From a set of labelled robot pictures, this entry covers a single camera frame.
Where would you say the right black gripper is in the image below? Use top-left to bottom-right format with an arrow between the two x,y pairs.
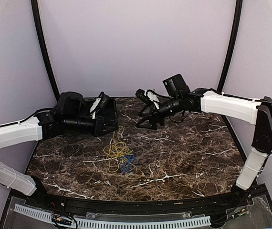
136,95 -> 182,130

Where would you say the yellow cable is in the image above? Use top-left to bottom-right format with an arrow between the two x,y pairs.
103,125 -> 144,180

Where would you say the blue cable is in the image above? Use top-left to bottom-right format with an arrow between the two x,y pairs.
117,154 -> 138,174

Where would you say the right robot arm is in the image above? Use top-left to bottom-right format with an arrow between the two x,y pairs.
136,74 -> 272,207

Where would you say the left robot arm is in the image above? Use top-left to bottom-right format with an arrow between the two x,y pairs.
0,92 -> 118,208

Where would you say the black three-compartment tray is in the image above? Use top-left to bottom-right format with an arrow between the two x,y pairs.
78,98 -> 118,125

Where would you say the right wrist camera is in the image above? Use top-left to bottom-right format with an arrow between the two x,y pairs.
136,89 -> 160,109

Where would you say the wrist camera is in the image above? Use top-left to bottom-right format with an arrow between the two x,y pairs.
136,89 -> 160,109
89,92 -> 110,119

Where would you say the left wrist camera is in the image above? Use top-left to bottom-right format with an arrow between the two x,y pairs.
89,92 -> 110,119

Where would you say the black front rail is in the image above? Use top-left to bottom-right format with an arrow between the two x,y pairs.
27,192 -> 247,215

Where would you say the white slotted cable duct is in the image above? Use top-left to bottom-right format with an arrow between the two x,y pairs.
13,204 -> 211,229

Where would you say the left black frame post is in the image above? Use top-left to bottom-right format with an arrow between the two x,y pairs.
31,0 -> 60,101

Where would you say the black frame post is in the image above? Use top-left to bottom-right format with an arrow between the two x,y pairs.
217,0 -> 243,92
31,0 -> 60,101

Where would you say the right black frame post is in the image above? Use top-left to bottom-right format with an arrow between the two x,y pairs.
217,0 -> 243,92

